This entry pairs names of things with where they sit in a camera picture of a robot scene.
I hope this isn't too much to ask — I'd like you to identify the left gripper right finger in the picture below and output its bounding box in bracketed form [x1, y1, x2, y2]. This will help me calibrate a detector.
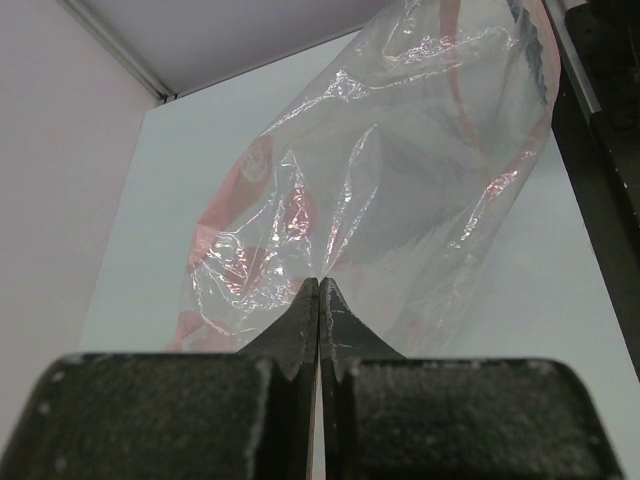
[319, 278, 623, 479]

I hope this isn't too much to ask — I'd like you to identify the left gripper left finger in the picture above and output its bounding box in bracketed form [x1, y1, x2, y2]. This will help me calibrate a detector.
[1, 278, 319, 479]

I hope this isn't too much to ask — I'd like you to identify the clear zip top bag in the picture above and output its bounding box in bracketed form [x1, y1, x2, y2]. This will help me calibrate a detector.
[169, 1, 560, 356]

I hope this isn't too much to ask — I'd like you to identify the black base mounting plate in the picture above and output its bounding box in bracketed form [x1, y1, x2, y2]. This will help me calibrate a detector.
[545, 1, 639, 366]

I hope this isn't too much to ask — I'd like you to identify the left aluminium frame post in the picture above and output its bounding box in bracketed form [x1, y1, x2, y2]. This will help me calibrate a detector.
[58, 0, 178, 103]

